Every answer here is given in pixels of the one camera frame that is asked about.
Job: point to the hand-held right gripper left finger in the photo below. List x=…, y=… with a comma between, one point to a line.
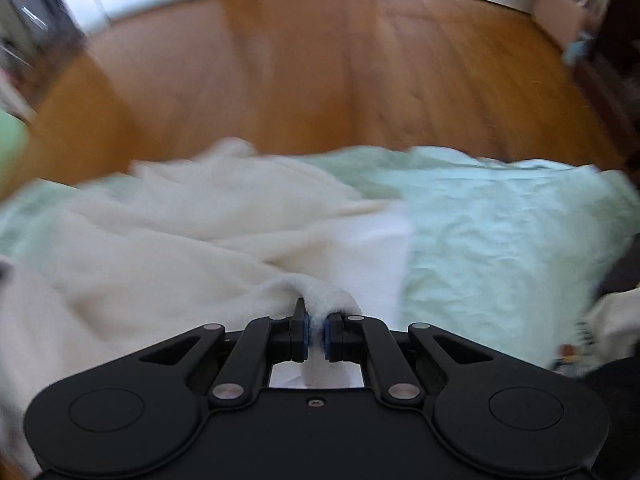
x=297, y=335

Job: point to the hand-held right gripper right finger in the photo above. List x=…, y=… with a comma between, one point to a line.
x=335, y=337

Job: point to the white fleece garment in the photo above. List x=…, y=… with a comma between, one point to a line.
x=175, y=260

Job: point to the light green quilted blanket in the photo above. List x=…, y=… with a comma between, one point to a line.
x=500, y=235

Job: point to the light blue item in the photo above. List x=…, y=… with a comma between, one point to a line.
x=577, y=50

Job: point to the dark wooden cabinet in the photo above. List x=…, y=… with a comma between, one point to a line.
x=615, y=60

